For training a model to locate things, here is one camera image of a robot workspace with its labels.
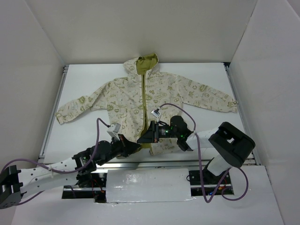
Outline cream green printed hooded jacket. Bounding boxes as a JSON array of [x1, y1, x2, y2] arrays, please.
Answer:
[[55, 53, 238, 142]]

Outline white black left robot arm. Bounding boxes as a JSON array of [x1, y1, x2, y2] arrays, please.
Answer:
[[0, 135, 140, 209]]

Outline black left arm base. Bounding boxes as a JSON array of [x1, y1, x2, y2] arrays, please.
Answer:
[[76, 166, 107, 203]]

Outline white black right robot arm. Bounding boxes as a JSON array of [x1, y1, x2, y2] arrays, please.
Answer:
[[137, 115, 255, 183]]

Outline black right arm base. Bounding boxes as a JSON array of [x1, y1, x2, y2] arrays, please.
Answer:
[[186, 160, 225, 185]]

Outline white foam board cover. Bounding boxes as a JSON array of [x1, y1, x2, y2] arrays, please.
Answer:
[[106, 168, 192, 203]]

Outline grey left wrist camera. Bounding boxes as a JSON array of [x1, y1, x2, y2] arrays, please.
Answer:
[[107, 123, 121, 140]]

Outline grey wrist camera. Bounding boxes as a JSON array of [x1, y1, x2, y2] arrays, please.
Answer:
[[107, 123, 121, 140], [151, 108, 161, 122]]

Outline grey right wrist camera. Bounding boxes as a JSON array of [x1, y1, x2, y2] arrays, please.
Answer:
[[151, 108, 161, 122]]

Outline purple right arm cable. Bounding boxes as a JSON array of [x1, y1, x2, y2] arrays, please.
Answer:
[[159, 103, 249, 203]]

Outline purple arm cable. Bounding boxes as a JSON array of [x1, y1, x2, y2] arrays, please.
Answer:
[[0, 118, 111, 206], [159, 103, 249, 203]]

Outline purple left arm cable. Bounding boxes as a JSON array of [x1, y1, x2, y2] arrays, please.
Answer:
[[0, 118, 111, 206]]

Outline aluminium left frame rail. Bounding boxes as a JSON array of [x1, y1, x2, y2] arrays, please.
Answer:
[[38, 65, 69, 162]]

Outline aluminium frame rail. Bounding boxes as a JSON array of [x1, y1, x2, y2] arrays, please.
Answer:
[[38, 65, 69, 162], [224, 62, 261, 165]]

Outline aluminium right frame rail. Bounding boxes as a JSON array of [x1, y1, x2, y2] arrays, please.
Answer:
[[224, 62, 261, 165]]

